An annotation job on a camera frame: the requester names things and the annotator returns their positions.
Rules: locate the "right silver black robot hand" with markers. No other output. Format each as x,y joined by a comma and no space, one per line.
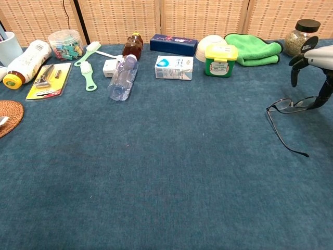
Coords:
320,58

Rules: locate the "thin metal-frame eyeglasses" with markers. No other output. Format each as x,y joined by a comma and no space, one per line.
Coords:
291,104

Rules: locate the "glass jar black lid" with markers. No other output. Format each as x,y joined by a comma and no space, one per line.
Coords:
295,41

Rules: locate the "folded green towel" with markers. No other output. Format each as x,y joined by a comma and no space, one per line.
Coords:
252,48

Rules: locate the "green container yellow lid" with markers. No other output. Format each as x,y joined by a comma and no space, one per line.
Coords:
220,62

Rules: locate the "upturned white bowl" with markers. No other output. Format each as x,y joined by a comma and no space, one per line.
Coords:
205,44

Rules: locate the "white blue milk carton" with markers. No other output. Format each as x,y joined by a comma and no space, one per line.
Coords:
173,68

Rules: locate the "dark blue long box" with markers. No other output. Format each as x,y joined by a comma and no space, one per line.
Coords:
173,44

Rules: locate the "brown honey bottle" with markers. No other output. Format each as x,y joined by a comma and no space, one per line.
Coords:
133,47

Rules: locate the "clear plastic water bottle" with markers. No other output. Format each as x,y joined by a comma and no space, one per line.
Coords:
123,78

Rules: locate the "bamboo folding screen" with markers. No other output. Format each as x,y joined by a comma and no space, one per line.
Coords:
125,20

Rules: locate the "small white box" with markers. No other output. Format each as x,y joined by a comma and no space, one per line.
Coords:
108,68

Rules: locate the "white plastic spoon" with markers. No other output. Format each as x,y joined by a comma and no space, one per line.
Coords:
106,54

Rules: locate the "blue table cloth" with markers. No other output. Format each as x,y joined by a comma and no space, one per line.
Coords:
130,182

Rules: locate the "long green white brush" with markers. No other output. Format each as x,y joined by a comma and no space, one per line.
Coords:
92,48

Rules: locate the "short green white brush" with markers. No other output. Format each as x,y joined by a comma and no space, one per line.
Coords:
86,69

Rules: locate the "clear tub of binder clips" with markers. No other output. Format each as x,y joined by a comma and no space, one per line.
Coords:
66,44

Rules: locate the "razor on yellow card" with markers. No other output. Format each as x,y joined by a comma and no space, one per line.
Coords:
49,83

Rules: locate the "white bottle yellow cap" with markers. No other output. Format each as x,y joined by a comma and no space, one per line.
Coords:
26,62

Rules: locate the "light blue cup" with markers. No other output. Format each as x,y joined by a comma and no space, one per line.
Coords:
10,49

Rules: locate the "round woven coaster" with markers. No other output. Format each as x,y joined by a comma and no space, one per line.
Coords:
14,114

